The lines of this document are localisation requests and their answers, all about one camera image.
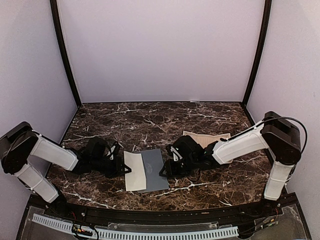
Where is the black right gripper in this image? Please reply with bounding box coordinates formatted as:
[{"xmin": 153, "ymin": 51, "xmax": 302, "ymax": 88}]
[{"xmin": 159, "ymin": 156, "xmax": 198, "ymax": 179}]

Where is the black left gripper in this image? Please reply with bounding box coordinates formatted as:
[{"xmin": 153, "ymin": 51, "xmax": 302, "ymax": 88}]
[{"xmin": 91, "ymin": 155, "xmax": 131, "ymax": 178}]

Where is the grey paper envelope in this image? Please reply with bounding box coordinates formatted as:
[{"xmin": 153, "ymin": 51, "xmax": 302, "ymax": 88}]
[{"xmin": 138, "ymin": 149, "xmax": 169, "ymax": 193}]

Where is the beige lined letter paper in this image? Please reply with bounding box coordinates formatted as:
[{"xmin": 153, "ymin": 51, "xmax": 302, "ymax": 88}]
[{"xmin": 124, "ymin": 151, "xmax": 147, "ymax": 192}]

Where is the beige letter sheet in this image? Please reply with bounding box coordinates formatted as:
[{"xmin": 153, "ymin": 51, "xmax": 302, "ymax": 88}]
[{"xmin": 181, "ymin": 131, "xmax": 233, "ymax": 166}]

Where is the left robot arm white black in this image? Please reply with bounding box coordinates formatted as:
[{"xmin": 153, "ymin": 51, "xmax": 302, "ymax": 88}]
[{"xmin": 0, "ymin": 121, "xmax": 132, "ymax": 218}]

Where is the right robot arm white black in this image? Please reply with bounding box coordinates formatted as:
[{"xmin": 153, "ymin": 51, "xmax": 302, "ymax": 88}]
[{"xmin": 159, "ymin": 111, "xmax": 307, "ymax": 217}]

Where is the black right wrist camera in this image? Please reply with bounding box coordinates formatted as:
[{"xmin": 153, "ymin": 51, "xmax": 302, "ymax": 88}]
[{"xmin": 166, "ymin": 144, "xmax": 183, "ymax": 162}]

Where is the white slotted cable duct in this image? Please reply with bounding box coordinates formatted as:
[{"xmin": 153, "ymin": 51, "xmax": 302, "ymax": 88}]
[{"xmin": 32, "ymin": 214, "xmax": 239, "ymax": 240}]

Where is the black left frame post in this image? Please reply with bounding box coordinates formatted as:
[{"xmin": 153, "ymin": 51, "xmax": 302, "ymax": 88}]
[{"xmin": 49, "ymin": 0, "xmax": 82, "ymax": 108}]

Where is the black frame post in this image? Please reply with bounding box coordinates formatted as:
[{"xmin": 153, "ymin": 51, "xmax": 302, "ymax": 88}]
[
  {"xmin": 241, "ymin": 0, "xmax": 272, "ymax": 109},
  {"xmin": 49, "ymin": 0, "xmax": 82, "ymax": 108}
]

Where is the black right frame post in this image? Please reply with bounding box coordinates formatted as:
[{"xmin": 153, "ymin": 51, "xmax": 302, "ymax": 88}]
[{"xmin": 241, "ymin": 0, "xmax": 272, "ymax": 109}]

